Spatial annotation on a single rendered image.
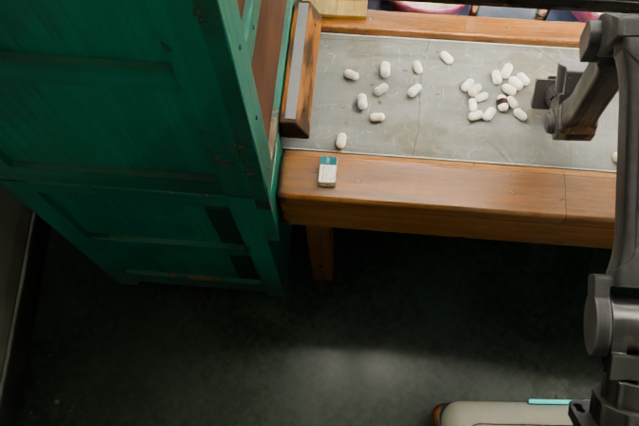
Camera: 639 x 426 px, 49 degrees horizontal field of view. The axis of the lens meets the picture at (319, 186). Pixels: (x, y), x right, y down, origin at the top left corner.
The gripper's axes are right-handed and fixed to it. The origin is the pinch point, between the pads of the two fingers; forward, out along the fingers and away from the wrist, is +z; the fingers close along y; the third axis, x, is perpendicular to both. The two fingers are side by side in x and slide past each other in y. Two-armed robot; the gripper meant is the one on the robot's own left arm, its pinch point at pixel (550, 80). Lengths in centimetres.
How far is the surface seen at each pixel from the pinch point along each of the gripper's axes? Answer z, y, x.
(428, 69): 2.7, 26.2, 0.2
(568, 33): 9.2, -4.2, -8.0
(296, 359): 6, 55, 93
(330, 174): -23, 46, 15
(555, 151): -11.1, -1.3, 11.8
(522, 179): -18.9, 6.4, 14.9
